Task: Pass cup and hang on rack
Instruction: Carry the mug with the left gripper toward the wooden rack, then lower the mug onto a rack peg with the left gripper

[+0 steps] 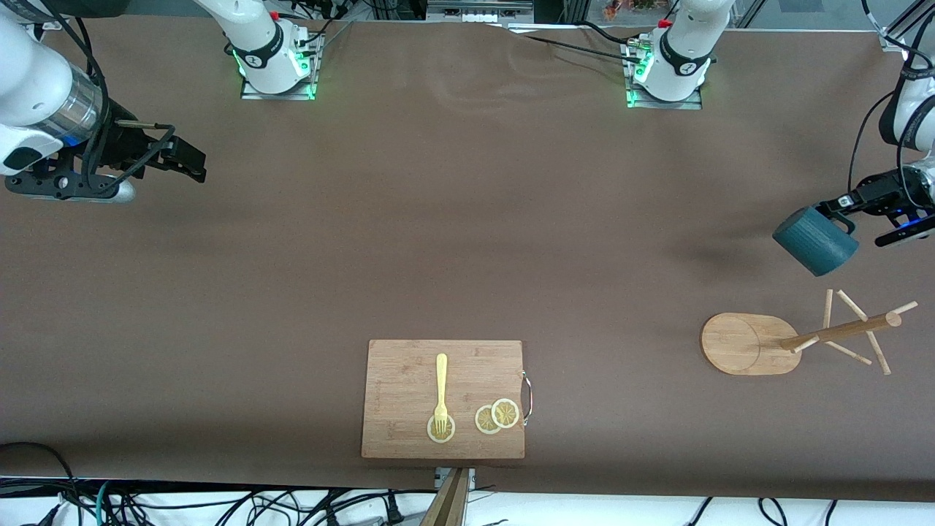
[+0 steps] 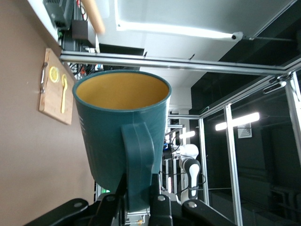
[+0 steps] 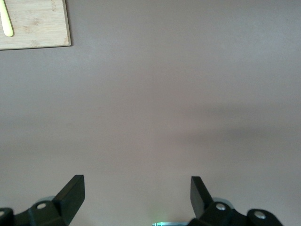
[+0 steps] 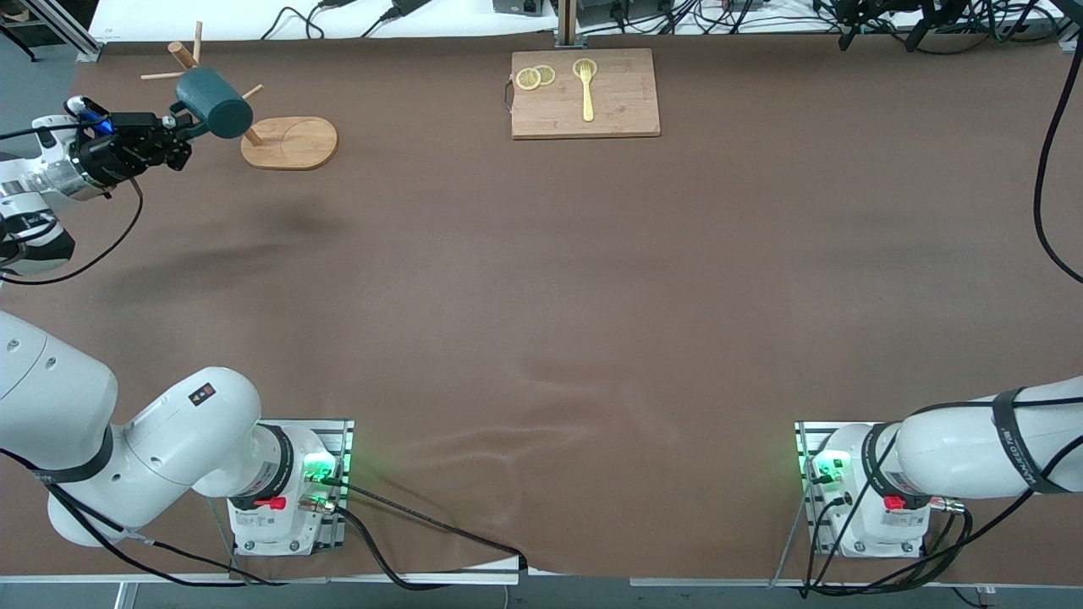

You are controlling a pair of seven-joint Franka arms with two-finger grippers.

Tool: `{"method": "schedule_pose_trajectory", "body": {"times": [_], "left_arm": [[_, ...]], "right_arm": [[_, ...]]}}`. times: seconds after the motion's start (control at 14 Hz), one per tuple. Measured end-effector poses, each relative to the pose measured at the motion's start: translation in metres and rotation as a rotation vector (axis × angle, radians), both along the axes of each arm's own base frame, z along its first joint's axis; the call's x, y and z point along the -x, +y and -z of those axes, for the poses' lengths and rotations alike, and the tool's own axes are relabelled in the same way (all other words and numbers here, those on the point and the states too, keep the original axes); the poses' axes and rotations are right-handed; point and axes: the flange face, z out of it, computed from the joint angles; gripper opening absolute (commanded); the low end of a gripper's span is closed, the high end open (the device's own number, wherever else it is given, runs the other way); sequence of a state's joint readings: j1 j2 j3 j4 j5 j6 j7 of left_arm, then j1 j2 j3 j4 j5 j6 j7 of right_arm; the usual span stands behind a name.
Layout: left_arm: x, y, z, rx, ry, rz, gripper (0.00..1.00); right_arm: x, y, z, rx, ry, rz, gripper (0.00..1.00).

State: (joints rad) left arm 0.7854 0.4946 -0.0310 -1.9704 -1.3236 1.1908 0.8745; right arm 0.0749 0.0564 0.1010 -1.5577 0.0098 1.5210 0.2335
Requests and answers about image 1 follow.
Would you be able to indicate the aluminium frame profile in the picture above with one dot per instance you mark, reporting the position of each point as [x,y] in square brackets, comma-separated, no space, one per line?
[895,33]

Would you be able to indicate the yellow plastic fork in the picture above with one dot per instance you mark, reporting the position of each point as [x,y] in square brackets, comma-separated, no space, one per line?
[441,380]

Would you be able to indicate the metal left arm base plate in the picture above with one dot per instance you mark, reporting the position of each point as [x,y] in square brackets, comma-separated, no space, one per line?
[694,104]

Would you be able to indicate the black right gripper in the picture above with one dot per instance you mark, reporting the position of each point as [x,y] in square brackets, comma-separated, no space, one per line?
[119,146]

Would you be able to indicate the brown table cloth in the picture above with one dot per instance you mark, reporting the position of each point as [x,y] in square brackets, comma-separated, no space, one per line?
[467,219]

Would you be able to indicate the wooden mug rack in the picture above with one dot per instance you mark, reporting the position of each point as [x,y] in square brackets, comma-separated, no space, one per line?
[738,343]

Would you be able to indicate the grey power strip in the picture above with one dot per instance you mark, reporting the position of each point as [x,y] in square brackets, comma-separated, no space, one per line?
[478,11]

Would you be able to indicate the lemon slice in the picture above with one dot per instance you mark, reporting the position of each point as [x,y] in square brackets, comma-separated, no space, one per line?
[432,435]
[505,413]
[483,422]

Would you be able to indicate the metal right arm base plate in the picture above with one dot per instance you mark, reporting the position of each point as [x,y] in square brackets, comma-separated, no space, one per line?
[256,95]

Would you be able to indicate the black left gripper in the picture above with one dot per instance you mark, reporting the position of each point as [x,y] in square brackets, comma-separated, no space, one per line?
[879,191]

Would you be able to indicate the wooden cutting board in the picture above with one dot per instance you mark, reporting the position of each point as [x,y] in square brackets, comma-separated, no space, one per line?
[402,394]

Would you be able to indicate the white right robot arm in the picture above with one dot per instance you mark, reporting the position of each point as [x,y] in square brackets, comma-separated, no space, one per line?
[29,88]

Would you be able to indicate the black power plug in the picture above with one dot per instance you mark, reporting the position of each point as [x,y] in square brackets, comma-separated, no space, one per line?
[394,511]

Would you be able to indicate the small metal bracket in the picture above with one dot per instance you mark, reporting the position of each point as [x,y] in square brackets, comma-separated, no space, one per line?
[440,476]

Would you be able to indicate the teal mug with yellow inside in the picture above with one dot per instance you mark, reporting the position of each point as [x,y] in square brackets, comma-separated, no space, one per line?
[814,241]

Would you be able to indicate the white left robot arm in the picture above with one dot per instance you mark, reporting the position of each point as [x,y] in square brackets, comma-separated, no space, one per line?
[687,58]

